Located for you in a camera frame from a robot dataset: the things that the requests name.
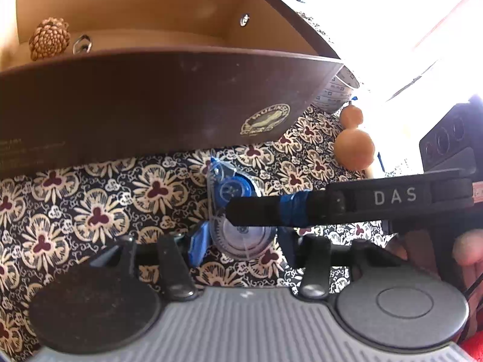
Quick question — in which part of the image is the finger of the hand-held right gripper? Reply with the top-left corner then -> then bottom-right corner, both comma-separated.
225,192 -> 330,231

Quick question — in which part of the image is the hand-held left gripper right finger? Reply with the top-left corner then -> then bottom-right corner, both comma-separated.
278,227 -> 404,300

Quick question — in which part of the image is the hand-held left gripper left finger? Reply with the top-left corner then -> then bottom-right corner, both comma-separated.
88,221 -> 211,302

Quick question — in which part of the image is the blue correction tape dispenser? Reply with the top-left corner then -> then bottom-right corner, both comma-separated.
206,156 -> 280,261

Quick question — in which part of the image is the brown cardboard box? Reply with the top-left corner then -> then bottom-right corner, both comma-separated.
0,0 -> 346,168

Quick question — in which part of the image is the person's right hand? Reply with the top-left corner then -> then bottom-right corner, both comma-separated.
388,229 -> 483,302

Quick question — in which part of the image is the orange wooden gourd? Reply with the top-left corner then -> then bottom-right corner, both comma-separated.
334,100 -> 375,171

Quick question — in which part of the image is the white patterned container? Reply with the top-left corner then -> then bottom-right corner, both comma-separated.
311,66 -> 361,114

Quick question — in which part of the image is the floral patterned rug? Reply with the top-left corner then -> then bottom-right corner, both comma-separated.
0,103 -> 397,362

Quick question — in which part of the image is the red cloth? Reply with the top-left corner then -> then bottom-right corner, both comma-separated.
462,337 -> 483,362

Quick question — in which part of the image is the small silver round object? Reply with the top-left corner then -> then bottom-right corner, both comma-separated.
72,34 -> 93,54

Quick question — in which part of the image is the pine cone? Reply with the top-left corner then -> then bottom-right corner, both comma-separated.
28,17 -> 72,62

